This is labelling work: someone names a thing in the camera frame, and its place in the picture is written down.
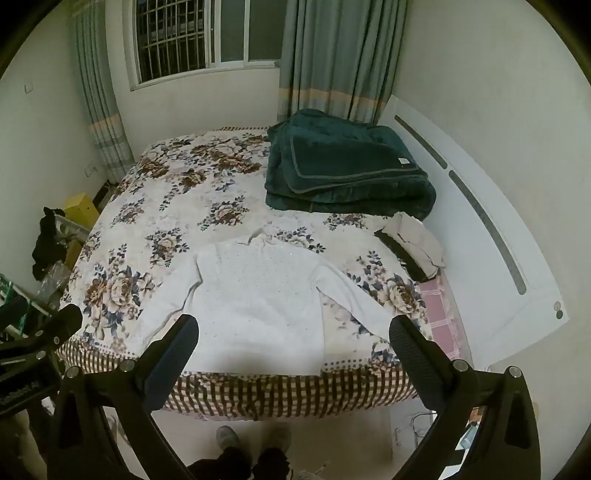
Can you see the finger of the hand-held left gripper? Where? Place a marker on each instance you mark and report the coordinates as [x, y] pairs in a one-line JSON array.
[[60, 323]]

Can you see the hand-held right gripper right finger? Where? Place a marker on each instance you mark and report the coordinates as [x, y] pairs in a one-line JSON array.
[[412, 361]]

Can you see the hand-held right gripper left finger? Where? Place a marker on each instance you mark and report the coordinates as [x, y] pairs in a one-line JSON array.
[[168, 369]]

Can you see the white fluffy towel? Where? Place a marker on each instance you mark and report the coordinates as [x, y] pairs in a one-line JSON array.
[[258, 304]]

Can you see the clear plastic bag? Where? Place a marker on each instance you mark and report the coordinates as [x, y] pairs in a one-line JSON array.
[[55, 284]]

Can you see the green rack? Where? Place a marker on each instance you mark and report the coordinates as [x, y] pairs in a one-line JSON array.
[[18, 300]]

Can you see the pink checked mattress cover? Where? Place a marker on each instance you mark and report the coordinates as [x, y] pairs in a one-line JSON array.
[[438, 309]]

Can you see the black hanging cloth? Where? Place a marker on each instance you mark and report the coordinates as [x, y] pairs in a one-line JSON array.
[[46, 249]]

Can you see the person's left shoe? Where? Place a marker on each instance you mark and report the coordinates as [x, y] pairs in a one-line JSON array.
[[227, 438]]

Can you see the yellow box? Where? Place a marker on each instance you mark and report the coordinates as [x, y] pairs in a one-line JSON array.
[[81, 210]]

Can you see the person's black pants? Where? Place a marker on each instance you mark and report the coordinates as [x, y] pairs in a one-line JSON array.
[[240, 466]]

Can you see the beige folded garment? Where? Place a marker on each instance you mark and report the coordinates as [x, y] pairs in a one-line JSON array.
[[415, 240]]

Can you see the white headboard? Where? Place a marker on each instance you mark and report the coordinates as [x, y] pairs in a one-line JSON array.
[[461, 221]]

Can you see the floral bedsheet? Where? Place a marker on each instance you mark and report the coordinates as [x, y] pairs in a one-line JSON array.
[[184, 184]]

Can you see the dark green folded blanket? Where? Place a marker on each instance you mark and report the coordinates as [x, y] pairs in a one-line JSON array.
[[341, 161]]

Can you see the narrow grey-green curtain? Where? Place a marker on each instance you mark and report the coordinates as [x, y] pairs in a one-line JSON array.
[[99, 92]]

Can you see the striped teal blanket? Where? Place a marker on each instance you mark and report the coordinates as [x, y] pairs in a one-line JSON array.
[[332, 55]]

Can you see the barred window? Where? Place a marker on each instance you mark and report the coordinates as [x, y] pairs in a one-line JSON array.
[[231, 27]]

